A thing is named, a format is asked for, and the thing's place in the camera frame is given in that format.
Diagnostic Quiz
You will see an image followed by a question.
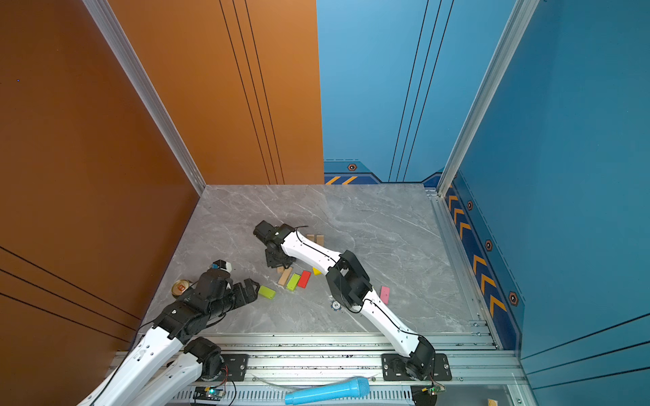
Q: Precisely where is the plain natural wood plank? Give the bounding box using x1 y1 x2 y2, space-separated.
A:
277 267 293 286

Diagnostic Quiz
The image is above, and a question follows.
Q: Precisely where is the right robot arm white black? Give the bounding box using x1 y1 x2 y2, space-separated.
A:
253 221 436 381

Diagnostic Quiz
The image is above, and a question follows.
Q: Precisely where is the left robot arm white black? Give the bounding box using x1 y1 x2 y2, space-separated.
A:
80 268 261 405

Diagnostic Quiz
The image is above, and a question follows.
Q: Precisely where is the lone green wood block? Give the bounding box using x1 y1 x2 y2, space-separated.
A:
258 286 276 300

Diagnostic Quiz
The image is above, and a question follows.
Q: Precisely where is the green block beside red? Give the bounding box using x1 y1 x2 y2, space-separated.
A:
286 274 301 291

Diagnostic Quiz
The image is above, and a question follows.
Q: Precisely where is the red wood block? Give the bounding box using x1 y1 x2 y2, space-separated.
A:
297 271 311 289

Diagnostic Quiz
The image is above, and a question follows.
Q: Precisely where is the pink wood block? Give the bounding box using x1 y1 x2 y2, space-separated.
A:
380 286 390 306

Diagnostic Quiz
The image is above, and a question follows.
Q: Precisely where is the green drink can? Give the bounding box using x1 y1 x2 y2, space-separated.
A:
170 279 192 298

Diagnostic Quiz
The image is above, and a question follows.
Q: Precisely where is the small circuit board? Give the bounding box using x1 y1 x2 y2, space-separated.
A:
192 386 226 403

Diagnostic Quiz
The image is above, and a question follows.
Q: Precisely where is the cyan toy microphone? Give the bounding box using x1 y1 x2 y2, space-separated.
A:
284 377 370 405

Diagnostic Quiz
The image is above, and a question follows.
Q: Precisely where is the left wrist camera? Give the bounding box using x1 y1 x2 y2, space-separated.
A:
211 260 233 273

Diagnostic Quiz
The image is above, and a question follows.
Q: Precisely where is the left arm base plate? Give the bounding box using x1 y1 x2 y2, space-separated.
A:
214 353 250 383

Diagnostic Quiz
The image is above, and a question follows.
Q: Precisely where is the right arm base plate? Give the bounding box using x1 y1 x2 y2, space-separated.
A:
381 353 453 382

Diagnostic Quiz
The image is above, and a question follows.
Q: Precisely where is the aluminium rail frame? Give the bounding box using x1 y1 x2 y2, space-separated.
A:
169 328 535 405

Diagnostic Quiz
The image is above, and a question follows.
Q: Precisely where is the left corner aluminium post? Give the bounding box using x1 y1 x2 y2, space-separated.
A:
83 0 207 196

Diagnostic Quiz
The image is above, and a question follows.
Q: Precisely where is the corner aluminium post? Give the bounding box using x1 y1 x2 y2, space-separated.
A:
83 0 207 196
437 0 539 198

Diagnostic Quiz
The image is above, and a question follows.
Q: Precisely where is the right corner aluminium post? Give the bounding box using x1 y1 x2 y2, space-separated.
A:
437 0 539 198

